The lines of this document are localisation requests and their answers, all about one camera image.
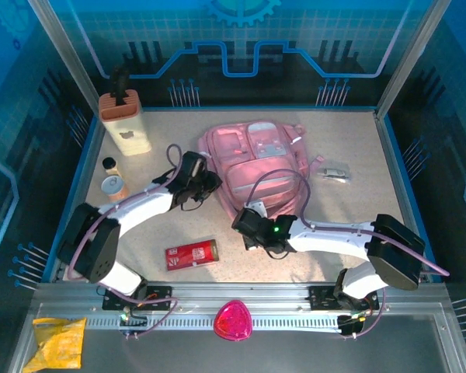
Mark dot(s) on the cream knife block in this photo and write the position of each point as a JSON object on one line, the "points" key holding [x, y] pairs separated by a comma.
{"points": [[130, 128]]}

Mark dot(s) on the small bottle black cap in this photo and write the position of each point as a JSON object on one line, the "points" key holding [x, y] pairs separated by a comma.
{"points": [[109, 165]]}

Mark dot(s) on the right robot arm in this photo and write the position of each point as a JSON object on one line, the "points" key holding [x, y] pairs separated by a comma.
{"points": [[388, 252]]}

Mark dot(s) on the clear plastic supplies bag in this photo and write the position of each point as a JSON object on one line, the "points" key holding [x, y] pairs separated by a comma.
{"points": [[334, 171]]}

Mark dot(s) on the pink backpack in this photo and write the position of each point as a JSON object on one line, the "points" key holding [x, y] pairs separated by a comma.
{"points": [[256, 171]]}

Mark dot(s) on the red snack packet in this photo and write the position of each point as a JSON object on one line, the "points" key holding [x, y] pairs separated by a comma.
{"points": [[190, 255]]}

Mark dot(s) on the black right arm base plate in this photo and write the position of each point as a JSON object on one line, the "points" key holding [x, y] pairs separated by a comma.
{"points": [[322, 297]]}

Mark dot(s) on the pink triangular button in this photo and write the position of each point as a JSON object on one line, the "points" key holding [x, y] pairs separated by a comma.
{"points": [[233, 320]]}

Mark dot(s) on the aluminium front beam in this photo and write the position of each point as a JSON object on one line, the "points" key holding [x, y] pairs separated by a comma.
{"points": [[237, 291]]}

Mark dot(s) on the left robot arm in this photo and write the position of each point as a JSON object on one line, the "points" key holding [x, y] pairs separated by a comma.
{"points": [[101, 248]]}

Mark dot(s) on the yellow snack bag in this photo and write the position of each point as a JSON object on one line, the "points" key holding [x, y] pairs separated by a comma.
{"points": [[54, 342]]}

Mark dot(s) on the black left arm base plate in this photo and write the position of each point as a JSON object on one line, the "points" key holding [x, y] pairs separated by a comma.
{"points": [[159, 297]]}

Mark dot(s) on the aluminium frame post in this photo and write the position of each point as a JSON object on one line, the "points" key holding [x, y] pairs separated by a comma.
{"points": [[66, 54], [411, 54]]}

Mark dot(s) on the copper tin can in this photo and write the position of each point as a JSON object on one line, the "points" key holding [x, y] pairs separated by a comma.
{"points": [[113, 187]]}

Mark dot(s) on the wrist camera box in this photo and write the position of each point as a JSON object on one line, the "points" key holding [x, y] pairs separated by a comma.
{"points": [[257, 208], [194, 165]]}

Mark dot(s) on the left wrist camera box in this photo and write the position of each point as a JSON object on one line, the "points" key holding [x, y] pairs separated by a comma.
{"points": [[194, 165]]}

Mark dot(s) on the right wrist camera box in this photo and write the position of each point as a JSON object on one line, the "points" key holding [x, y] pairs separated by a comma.
{"points": [[257, 208]]}

